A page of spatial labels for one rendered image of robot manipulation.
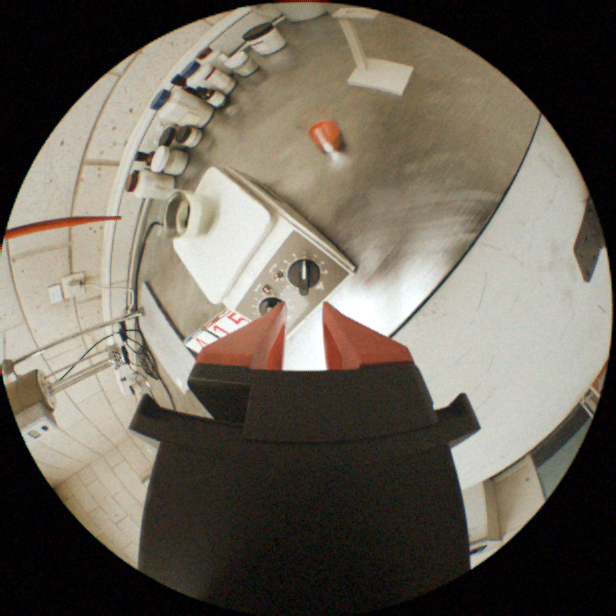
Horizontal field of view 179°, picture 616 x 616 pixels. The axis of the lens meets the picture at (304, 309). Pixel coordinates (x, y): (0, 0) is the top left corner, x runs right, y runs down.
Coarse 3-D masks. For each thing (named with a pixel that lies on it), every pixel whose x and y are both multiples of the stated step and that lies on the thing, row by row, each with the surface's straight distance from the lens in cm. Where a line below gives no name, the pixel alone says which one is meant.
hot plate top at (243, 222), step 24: (216, 168) 24; (216, 192) 23; (240, 192) 20; (240, 216) 20; (264, 216) 18; (192, 240) 25; (216, 240) 22; (240, 240) 19; (192, 264) 25; (216, 264) 22; (240, 264) 19; (216, 288) 22
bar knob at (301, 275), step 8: (296, 264) 19; (304, 264) 18; (312, 264) 19; (288, 272) 20; (296, 272) 20; (304, 272) 18; (312, 272) 20; (296, 280) 20; (304, 280) 18; (312, 280) 20; (304, 288) 19
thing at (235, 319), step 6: (222, 318) 30; (228, 318) 30; (234, 318) 30; (240, 318) 29; (216, 324) 32; (222, 324) 32; (228, 324) 31; (234, 324) 31; (240, 324) 30; (210, 330) 34; (216, 330) 34; (222, 330) 33; (228, 330) 33; (234, 330) 32; (222, 336) 35
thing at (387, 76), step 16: (336, 16) 31; (352, 16) 30; (368, 16) 30; (352, 32) 33; (352, 48) 35; (368, 64) 39; (384, 64) 39; (400, 64) 39; (352, 80) 35; (368, 80) 35; (384, 80) 35; (400, 80) 35
